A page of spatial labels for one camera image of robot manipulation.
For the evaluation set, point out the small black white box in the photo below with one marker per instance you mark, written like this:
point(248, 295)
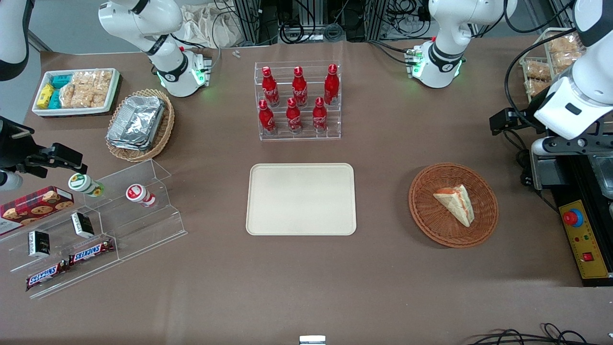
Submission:
point(39, 243)
point(82, 225)

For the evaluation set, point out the triangular sandwich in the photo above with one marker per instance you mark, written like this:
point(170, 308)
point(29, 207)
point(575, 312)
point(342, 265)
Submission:
point(457, 203)

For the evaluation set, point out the yellow snack pack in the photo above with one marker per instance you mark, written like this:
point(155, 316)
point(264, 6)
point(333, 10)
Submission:
point(45, 96)

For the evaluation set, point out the oval light wicker basket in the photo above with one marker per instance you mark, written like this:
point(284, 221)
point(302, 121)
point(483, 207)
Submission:
point(163, 134)

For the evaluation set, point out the clear acrylic stepped shelf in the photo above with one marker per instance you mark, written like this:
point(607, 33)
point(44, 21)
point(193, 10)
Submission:
point(143, 225)

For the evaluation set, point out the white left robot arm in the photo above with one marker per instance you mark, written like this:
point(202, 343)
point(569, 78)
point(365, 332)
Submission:
point(443, 57)

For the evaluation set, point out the green lid yogurt bottle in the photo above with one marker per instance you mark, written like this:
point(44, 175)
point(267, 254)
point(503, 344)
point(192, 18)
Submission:
point(84, 183)

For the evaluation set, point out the clear bag rice crackers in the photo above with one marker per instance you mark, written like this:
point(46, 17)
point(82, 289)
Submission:
point(74, 93)
point(100, 88)

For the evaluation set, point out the round brown wicker basket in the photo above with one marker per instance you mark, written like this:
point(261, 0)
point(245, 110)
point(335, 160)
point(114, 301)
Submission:
point(431, 215)

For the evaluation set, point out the beige rectangular tray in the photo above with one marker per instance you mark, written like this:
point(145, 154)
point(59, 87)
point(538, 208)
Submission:
point(297, 199)

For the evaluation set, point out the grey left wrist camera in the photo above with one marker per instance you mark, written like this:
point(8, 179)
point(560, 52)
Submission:
point(570, 145)

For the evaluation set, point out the red lid yogurt bottle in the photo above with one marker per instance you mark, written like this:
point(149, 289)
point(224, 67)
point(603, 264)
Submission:
point(139, 194)

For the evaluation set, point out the red plaid cookie box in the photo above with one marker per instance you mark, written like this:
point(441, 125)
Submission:
point(33, 206)

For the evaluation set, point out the bagged bread snack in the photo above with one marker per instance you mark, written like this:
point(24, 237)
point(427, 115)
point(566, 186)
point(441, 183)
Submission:
point(538, 70)
point(536, 87)
point(562, 50)

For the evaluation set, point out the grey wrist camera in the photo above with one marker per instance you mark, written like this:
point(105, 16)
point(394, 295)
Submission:
point(570, 145)
point(9, 181)

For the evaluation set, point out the stacked aluminium foil containers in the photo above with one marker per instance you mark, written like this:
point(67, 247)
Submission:
point(136, 122)

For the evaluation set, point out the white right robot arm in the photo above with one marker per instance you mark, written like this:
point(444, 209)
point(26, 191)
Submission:
point(170, 64)

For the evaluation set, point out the teal snack pack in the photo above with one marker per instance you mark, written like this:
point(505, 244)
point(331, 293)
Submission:
point(61, 81)
point(55, 99)

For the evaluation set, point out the clear acrylic bottle rack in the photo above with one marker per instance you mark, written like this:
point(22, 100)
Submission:
point(282, 136)

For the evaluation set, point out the white cloth bag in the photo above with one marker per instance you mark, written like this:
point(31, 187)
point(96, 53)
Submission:
point(210, 26)

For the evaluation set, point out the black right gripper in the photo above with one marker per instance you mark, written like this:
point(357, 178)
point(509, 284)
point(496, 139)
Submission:
point(13, 147)

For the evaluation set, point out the white rectangular snack tray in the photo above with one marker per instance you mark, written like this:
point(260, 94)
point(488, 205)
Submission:
point(76, 111)

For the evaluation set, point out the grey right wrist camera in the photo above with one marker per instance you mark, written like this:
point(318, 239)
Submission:
point(9, 181)

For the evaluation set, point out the snickers chocolate bar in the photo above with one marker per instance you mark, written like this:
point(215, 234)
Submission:
point(91, 251)
point(45, 276)

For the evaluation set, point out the red cola bottle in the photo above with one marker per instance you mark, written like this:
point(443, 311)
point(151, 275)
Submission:
point(266, 119)
point(331, 86)
point(300, 88)
point(270, 88)
point(294, 117)
point(320, 116)

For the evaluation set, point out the black machine with emergency button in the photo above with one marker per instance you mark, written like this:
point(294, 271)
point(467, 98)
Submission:
point(574, 182)

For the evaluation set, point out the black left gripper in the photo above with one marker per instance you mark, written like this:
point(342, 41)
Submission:
point(526, 116)

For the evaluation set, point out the clear plastic container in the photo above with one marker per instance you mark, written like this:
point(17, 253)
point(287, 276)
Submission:
point(604, 170)

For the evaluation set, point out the yellow emergency stop control box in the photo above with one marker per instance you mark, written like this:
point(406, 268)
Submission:
point(586, 244)

